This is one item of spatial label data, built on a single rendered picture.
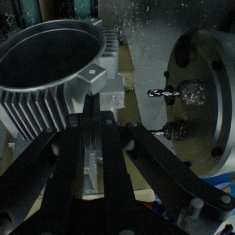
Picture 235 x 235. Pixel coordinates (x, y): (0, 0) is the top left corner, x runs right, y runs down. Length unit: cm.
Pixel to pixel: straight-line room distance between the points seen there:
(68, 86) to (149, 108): 54
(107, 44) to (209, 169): 22
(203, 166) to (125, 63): 28
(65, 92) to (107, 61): 6
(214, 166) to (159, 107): 48
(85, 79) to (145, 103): 51
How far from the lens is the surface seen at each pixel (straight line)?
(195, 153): 31
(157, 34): 51
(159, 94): 26
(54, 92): 19
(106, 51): 23
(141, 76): 59
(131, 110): 42
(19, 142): 26
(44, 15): 38
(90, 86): 19
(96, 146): 16
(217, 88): 25
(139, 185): 35
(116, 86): 23
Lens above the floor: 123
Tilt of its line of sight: 36 degrees down
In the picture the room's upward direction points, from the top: 173 degrees clockwise
